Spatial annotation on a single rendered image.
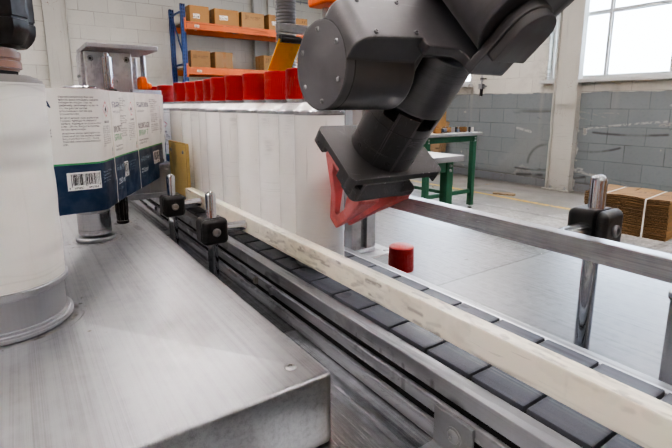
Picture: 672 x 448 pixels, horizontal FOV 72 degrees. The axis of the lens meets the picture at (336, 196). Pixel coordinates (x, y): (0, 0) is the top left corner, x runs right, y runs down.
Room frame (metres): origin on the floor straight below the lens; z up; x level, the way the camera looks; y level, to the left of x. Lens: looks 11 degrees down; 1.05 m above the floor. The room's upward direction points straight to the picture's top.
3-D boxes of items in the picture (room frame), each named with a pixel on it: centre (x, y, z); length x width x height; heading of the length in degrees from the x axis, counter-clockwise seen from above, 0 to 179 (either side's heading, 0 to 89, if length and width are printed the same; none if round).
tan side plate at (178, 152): (0.79, 0.27, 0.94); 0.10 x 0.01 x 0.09; 34
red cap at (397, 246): (0.60, -0.09, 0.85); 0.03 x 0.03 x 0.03
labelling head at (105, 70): (0.86, 0.38, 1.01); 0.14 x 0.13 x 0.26; 34
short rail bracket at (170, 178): (0.66, 0.22, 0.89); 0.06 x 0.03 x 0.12; 124
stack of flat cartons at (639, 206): (3.91, -2.56, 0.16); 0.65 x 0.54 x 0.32; 40
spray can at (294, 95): (0.53, 0.04, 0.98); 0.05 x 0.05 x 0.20
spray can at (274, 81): (0.57, 0.07, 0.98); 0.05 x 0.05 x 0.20
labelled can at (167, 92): (0.96, 0.34, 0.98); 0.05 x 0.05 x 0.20
